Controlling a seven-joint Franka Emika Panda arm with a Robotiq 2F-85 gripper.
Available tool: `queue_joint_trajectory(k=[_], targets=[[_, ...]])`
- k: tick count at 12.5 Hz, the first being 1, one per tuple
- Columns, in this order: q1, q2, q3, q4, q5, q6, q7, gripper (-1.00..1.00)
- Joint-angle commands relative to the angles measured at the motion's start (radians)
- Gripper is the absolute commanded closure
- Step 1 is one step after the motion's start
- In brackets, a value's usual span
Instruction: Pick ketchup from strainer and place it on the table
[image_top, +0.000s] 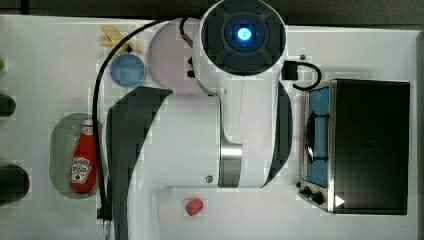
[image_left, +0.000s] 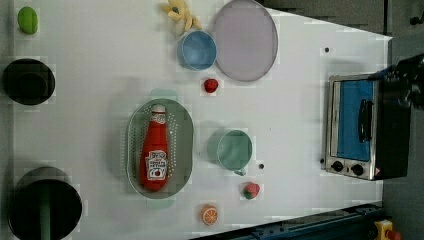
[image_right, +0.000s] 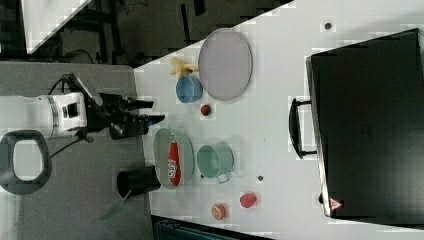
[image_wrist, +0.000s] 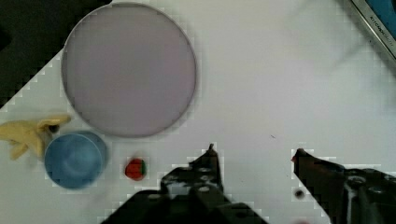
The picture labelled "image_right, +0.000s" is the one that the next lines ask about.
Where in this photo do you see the black toaster oven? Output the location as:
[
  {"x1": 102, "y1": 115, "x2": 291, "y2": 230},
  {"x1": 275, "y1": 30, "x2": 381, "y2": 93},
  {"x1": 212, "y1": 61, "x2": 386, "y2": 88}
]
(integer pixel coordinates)
[{"x1": 305, "y1": 28, "x2": 424, "y2": 229}]

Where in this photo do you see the red ketchup bottle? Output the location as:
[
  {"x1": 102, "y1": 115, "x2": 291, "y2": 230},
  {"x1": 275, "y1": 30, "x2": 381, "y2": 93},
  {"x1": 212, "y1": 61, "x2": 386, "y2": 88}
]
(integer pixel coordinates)
[{"x1": 168, "y1": 136, "x2": 181, "y2": 186}]

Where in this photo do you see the green mug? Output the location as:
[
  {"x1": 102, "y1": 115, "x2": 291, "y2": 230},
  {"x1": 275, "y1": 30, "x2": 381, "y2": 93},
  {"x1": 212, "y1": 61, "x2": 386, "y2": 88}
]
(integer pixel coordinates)
[{"x1": 197, "y1": 143, "x2": 234, "y2": 184}]

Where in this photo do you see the small red tomato toy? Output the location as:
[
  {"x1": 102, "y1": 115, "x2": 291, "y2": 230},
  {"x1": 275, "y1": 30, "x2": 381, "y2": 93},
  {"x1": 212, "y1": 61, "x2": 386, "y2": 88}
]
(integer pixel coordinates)
[{"x1": 201, "y1": 104, "x2": 212, "y2": 116}]

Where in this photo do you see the blue bowl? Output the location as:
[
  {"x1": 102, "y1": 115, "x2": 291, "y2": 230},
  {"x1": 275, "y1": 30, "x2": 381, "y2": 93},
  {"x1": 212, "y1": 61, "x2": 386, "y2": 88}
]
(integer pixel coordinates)
[{"x1": 176, "y1": 76, "x2": 203, "y2": 103}]

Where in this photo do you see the red strawberry toy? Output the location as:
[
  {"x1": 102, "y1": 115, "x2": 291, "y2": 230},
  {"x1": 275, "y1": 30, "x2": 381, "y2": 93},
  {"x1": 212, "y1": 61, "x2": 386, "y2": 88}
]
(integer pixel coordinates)
[{"x1": 240, "y1": 192, "x2": 257, "y2": 208}]

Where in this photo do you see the grey round plate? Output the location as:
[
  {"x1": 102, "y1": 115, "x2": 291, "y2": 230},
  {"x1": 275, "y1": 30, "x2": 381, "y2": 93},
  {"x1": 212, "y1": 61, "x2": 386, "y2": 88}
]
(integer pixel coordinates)
[{"x1": 198, "y1": 28, "x2": 252, "y2": 101}]

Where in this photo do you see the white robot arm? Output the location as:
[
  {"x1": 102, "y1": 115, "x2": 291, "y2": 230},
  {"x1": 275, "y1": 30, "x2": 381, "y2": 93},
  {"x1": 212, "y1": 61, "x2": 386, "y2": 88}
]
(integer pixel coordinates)
[{"x1": 1, "y1": 92, "x2": 165, "y2": 195}]

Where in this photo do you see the black cylinder cup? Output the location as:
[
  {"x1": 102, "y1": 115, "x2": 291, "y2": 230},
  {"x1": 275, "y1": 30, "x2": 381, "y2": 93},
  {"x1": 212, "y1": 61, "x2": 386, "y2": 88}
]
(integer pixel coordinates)
[{"x1": 116, "y1": 166, "x2": 161, "y2": 198}]

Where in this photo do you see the orange slice toy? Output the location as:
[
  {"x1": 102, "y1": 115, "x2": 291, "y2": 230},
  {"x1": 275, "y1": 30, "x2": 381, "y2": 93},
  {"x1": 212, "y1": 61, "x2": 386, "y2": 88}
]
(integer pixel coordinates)
[{"x1": 211, "y1": 204, "x2": 226, "y2": 220}]

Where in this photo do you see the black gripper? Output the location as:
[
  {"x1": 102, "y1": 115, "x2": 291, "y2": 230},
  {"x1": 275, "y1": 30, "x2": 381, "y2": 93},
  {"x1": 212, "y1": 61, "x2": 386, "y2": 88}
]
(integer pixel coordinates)
[{"x1": 86, "y1": 93, "x2": 165, "y2": 140}]

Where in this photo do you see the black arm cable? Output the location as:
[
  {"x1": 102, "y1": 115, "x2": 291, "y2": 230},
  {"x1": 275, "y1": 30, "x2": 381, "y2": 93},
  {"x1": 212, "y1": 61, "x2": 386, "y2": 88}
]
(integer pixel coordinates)
[{"x1": 48, "y1": 73, "x2": 94, "y2": 159}]

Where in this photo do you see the blue tray at edge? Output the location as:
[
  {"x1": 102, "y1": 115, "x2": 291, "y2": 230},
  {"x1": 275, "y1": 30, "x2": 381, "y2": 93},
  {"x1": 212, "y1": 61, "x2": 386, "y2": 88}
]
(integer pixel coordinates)
[{"x1": 151, "y1": 215, "x2": 271, "y2": 240}]

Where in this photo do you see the green oval strainer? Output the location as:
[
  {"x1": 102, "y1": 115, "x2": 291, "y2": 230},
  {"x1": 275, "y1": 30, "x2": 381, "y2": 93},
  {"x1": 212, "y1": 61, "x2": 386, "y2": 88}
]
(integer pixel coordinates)
[{"x1": 153, "y1": 128, "x2": 194, "y2": 190}]

